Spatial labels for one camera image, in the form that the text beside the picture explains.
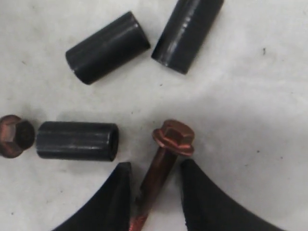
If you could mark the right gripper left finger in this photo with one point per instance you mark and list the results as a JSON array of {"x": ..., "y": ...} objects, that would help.
[{"x": 103, "y": 207}]

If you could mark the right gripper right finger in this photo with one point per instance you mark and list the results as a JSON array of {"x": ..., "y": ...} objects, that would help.
[{"x": 216, "y": 204}]

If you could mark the copper hex flange bolt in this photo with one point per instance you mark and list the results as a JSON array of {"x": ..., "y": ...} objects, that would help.
[
  {"x": 14, "y": 137},
  {"x": 166, "y": 156}
]

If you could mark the black cylindrical sleeve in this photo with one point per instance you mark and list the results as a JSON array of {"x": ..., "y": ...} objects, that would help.
[
  {"x": 185, "y": 36},
  {"x": 77, "y": 142},
  {"x": 108, "y": 48}
]

